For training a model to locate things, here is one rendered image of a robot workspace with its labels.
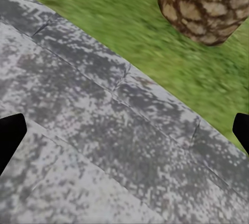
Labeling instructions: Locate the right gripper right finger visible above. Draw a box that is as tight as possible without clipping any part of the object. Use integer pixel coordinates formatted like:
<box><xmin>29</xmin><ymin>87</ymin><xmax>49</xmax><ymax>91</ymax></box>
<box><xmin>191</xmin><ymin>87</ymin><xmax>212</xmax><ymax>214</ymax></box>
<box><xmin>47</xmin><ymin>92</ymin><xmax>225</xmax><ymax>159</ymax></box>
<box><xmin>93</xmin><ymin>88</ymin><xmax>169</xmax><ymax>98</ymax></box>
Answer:
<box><xmin>232</xmin><ymin>113</ymin><xmax>249</xmax><ymax>155</ymax></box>

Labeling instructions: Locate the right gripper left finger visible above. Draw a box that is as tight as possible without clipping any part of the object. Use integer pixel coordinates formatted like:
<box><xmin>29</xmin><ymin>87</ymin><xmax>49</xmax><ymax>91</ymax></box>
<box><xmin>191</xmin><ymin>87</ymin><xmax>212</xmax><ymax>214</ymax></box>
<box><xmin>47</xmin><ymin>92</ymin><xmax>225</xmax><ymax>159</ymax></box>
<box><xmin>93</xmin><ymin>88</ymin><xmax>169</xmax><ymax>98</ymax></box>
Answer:
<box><xmin>0</xmin><ymin>114</ymin><xmax>27</xmax><ymax>175</ymax></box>

